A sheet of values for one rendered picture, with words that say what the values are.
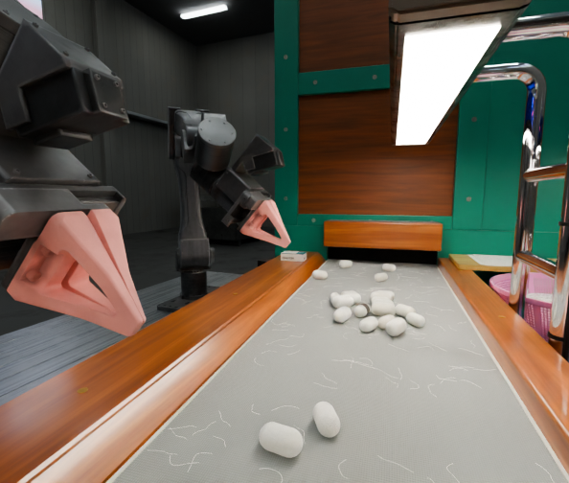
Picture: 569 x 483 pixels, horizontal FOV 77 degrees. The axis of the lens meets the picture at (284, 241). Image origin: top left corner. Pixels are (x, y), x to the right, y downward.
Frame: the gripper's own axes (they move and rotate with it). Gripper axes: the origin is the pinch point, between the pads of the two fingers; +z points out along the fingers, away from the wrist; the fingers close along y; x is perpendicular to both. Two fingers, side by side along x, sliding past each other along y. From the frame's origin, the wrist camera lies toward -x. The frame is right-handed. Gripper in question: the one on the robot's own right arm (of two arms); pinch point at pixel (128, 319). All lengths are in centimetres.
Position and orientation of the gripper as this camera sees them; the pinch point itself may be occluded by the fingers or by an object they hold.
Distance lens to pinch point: 24.8
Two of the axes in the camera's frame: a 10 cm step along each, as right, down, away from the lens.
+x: -6.2, 7.3, 2.9
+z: 7.3, 6.7, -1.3
